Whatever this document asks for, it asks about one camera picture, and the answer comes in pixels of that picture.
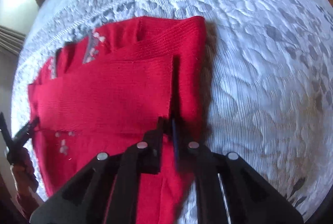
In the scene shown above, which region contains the striped beige curtain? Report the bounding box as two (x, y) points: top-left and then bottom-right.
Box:
(0, 26), (25, 57)

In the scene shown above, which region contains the white grey quilted bedspread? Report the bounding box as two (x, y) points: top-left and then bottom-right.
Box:
(11, 0), (332, 220)

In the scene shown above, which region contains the left hand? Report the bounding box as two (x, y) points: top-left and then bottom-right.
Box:
(11, 147), (39, 220)

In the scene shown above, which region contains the red knit sweater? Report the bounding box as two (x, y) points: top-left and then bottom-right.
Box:
(28, 16), (206, 223)

